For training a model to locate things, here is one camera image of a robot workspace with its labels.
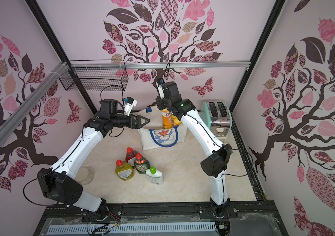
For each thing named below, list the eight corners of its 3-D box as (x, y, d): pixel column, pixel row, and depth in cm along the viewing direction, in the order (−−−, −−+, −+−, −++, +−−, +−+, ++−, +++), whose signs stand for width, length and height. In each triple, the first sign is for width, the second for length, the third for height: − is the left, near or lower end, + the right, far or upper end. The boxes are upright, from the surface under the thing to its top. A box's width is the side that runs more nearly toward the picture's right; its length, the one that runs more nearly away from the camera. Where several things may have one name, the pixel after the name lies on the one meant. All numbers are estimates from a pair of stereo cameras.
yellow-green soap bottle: (120, 180, 86) (110, 167, 72) (122, 173, 89) (113, 159, 75) (133, 180, 86) (125, 167, 72) (134, 173, 89) (127, 159, 75)
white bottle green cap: (149, 185, 84) (145, 174, 71) (150, 178, 87) (146, 166, 74) (163, 185, 84) (162, 174, 71) (163, 178, 87) (162, 166, 74)
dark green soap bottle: (137, 172, 89) (131, 158, 75) (143, 166, 92) (138, 151, 78) (145, 178, 87) (140, 165, 73) (150, 171, 90) (146, 157, 76)
